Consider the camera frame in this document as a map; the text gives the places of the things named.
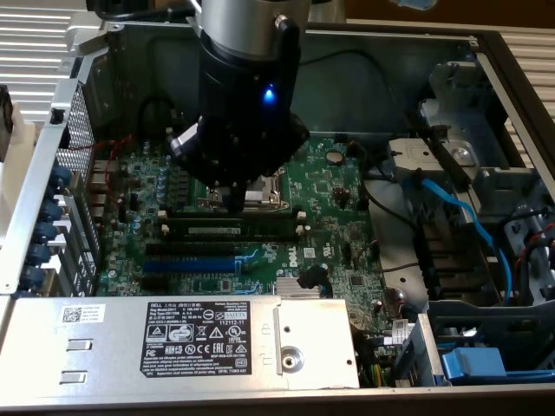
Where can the black finned block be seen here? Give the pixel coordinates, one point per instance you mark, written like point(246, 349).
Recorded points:
point(446, 260)

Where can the green RAM stick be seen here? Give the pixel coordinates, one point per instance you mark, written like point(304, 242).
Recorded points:
point(269, 225)

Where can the silver disk bracket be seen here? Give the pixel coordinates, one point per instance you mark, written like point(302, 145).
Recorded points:
point(416, 154)

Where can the metal CPU socket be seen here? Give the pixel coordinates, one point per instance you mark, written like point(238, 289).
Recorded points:
point(271, 195)

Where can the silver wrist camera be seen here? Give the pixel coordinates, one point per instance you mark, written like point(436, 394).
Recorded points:
point(182, 141)

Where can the black background box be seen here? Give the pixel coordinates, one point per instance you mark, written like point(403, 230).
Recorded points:
point(121, 5)

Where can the blue plastic latch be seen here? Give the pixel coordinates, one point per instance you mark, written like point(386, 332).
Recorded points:
point(472, 364)

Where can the round coin battery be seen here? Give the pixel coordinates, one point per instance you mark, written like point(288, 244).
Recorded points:
point(334, 156)

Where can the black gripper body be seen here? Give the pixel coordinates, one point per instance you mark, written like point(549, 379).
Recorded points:
point(243, 138)

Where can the black RAM slot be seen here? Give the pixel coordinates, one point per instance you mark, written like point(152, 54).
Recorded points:
point(191, 214)
point(260, 239)

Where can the silver power supply unit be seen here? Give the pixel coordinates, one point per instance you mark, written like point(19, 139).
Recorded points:
point(108, 355)

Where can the blue expansion slot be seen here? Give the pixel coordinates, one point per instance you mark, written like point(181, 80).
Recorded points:
point(191, 265)

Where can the long black expansion slot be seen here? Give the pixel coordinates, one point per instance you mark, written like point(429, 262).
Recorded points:
point(191, 249)

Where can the open grey PC case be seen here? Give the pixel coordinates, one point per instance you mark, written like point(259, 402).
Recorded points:
point(368, 99)

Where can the black plastic bar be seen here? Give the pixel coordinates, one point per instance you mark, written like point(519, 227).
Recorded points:
point(451, 158)

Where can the white QR code sticker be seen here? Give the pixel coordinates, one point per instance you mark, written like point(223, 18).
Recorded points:
point(82, 313)

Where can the short black expansion slot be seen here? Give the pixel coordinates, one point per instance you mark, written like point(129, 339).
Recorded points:
point(154, 283)

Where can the blue plastic slot clip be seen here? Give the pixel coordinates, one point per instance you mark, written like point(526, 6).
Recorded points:
point(61, 177)
point(33, 277)
point(40, 255)
point(47, 232)
point(53, 211)

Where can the silver chipset heatsink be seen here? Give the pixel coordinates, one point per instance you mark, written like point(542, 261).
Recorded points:
point(295, 288)

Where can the silver metal disk bay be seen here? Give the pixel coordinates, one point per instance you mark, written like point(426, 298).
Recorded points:
point(459, 104)

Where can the green Dell motherboard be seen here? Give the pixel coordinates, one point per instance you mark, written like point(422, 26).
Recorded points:
point(321, 203)

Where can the black part on rack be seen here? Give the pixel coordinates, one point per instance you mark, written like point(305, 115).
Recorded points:
point(4, 130)

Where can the black power connector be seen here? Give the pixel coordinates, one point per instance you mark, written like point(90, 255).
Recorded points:
point(312, 277)

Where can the black power supply label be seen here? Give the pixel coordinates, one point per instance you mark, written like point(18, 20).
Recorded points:
point(195, 338)

